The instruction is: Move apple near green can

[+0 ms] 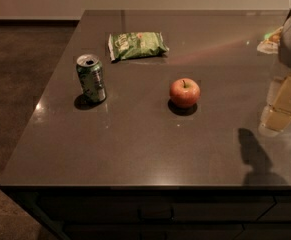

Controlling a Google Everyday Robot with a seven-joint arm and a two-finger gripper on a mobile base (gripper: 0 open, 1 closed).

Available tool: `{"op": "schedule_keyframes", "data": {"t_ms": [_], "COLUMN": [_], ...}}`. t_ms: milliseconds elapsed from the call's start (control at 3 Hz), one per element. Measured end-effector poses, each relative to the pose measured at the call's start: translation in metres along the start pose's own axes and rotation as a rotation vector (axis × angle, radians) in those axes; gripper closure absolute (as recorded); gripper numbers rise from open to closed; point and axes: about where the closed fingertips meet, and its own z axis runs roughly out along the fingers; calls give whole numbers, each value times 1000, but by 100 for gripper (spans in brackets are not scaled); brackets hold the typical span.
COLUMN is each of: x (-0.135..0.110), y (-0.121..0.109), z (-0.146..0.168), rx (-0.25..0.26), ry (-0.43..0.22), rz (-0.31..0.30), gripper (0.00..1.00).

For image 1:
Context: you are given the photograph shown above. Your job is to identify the red apple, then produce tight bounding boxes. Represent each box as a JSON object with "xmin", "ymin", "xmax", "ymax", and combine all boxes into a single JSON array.
[{"xmin": 169, "ymin": 78, "xmax": 201, "ymax": 109}]

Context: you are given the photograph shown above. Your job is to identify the green soda can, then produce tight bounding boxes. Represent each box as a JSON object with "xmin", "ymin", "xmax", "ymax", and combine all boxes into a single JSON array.
[{"xmin": 76, "ymin": 54, "xmax": 106, "ymax": 103}]

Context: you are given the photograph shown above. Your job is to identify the snack wrapper at table edge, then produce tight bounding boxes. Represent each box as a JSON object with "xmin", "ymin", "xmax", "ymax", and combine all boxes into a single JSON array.
[{"xmin": 257, "ymin": 27, "xmax": 283, "ymax": 54}]

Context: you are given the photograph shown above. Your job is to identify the green chip bag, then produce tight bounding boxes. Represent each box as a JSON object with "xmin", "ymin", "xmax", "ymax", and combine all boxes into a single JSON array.
[{"xmin": 108, "ymin": 32, "xmax": 169, "ymax": 61}]

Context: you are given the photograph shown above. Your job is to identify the dark drawer cabinet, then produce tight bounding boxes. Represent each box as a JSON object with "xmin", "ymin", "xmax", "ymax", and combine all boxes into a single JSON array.
[{"xmin": 0, "ymin": 186, "xmax": 291, "ymax": 240}]

